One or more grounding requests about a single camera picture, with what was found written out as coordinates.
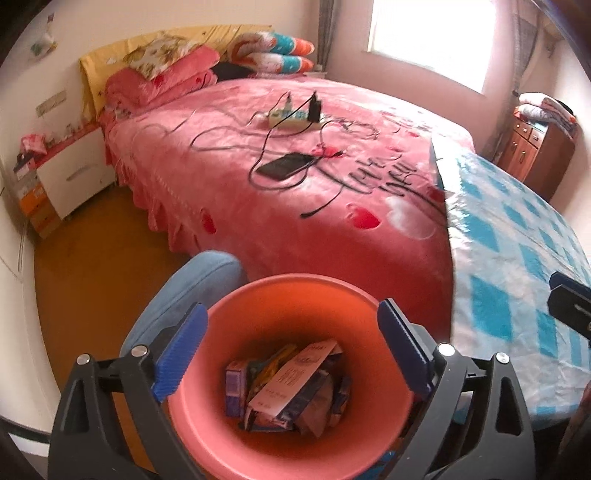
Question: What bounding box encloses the small purple box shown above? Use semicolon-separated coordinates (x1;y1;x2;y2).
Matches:
225;360;250;418

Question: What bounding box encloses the black smartphone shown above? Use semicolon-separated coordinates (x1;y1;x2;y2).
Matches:
256;154;315;182

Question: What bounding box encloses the folded pink blanket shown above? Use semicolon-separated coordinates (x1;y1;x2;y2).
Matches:
105;46;221;114

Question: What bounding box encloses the white pink paper carton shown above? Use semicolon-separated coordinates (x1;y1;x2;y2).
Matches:
247;338;343;416

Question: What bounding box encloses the grey patterned curtain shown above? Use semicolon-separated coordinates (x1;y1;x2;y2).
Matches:
510;0;541;97
318;0;342;75

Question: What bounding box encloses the stack of folded quilts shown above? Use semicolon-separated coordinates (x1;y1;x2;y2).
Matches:
515;91;578;134

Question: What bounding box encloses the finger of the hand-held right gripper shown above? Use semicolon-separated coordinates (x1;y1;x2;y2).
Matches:
547;271;591;340

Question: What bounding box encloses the brown wooden cabinet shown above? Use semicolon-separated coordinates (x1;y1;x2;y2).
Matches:
496;115;578;201

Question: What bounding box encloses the wall socket panel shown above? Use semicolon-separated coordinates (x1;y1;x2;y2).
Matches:
36;91;68;116

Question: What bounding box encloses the pink plastic bucket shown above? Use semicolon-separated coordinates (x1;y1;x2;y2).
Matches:
166;273;416;480

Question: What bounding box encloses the pink packet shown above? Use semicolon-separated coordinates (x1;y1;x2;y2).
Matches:
21;134;49;155

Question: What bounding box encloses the black cloth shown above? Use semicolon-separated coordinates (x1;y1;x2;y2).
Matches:
211;61;254;83

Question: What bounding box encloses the bedroom window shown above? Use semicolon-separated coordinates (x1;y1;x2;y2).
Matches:
367;0;497;93

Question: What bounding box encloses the blue white checkered tablecloth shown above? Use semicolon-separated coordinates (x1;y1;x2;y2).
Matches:
429;138;591;430

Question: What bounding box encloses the white hanging plastic bag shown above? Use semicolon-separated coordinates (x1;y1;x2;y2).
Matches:
28;14;58;60

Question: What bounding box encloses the floral print pillow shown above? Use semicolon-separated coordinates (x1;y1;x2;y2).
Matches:
124;31;204;79

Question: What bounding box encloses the white nightstand with red top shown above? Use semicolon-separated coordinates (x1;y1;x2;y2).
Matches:
36;124;116;221

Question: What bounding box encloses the bed with pink blanket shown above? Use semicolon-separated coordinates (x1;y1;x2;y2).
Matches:
99;76;476;342

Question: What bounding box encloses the orange cardboard box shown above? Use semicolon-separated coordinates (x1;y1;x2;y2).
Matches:
18;185;49;217

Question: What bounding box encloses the white built-in wardrobe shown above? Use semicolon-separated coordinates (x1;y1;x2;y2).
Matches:
0;185;33;287

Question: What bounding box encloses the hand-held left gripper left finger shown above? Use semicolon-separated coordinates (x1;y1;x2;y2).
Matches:
47;302;209;480

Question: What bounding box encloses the thin looped black cable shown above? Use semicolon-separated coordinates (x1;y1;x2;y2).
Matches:
321;116;380;141

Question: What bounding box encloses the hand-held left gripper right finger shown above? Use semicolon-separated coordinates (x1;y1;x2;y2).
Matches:
377;298;536;480

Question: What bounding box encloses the beige power strip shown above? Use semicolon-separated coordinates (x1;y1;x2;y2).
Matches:
268;106;324;130

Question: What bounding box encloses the yellow wooden headboard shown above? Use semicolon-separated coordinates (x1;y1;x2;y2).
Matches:
79;24;273;116

